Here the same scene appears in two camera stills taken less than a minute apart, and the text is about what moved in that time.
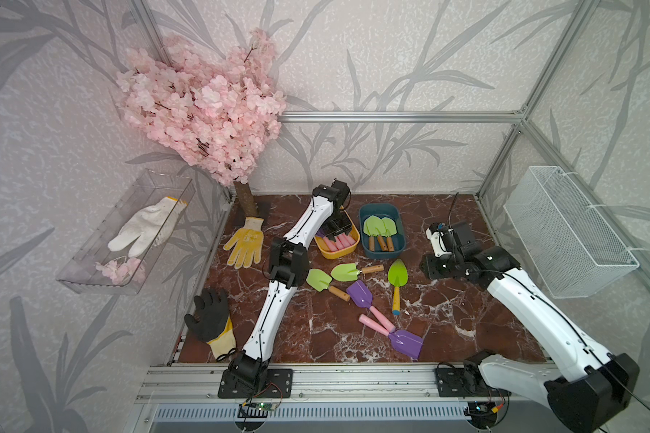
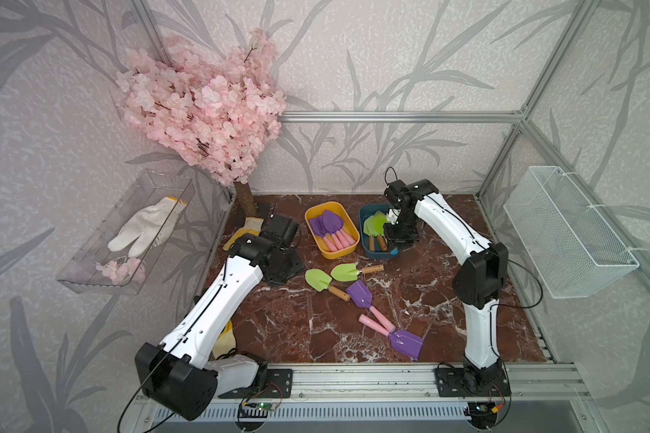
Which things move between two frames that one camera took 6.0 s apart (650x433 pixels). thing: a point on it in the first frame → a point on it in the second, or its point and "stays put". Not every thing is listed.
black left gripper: (346, 227) → (298, 266)
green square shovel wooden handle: (369, 228) stays put
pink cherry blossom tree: (219, 109) stays put
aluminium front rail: (323, 382) stays put
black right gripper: (428, 267) → (393, 241)
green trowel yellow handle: (397, 277) → (374, 225)
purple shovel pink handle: (320, 234) stays put
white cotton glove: (150, 226) stays put
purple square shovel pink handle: (363, 296) stays put
